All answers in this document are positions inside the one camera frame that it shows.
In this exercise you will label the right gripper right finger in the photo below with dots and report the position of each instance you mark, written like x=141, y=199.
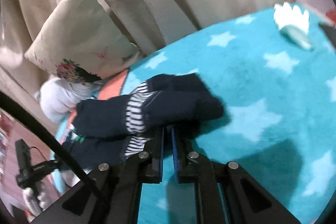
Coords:
x=224, y=193

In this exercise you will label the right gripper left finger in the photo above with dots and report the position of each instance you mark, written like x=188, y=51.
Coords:
x=120, y=187

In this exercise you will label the striped navy child pants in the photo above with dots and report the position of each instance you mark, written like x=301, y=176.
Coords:
x=112, y=130

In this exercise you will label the white plush pillow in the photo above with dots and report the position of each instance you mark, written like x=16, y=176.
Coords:
x=58, y=97

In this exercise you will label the turquoise star cartoon blanket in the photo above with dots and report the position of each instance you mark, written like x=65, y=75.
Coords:
x=280, y=104

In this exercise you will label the beige floral print pillow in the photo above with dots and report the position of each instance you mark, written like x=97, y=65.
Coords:
x=80, y=43

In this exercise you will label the white plush toy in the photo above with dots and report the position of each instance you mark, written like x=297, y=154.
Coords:
x=293, y=23

